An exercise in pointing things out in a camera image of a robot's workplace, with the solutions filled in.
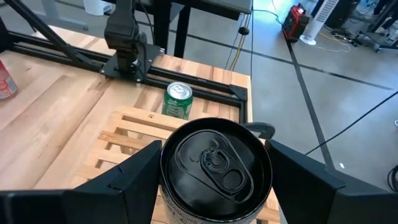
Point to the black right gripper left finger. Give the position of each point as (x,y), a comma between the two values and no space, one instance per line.
(124,193)

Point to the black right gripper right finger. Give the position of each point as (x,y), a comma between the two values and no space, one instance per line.
(298,186)

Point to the white Celsius can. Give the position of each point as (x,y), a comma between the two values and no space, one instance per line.
(214,174)

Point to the green Sprite can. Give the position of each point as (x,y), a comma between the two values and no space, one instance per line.
(177,105)

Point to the red Fanta can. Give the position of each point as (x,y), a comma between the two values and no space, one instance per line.
(6,84)

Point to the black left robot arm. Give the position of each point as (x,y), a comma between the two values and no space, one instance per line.
(121,31)

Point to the wooden slatted shelf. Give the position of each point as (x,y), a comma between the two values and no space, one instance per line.
(124,140)

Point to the black table clamp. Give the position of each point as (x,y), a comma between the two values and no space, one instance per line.
(261,129)

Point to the red equipment box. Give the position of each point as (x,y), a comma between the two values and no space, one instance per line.
(295,21)

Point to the white tower fan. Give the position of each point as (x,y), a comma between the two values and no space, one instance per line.
(320,18)

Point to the black desk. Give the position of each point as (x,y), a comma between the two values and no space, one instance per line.
(164,25)

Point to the white bin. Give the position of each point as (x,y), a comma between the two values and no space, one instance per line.
(96,7)

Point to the black aluminium table frame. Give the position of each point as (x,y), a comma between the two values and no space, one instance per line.
(217,90)

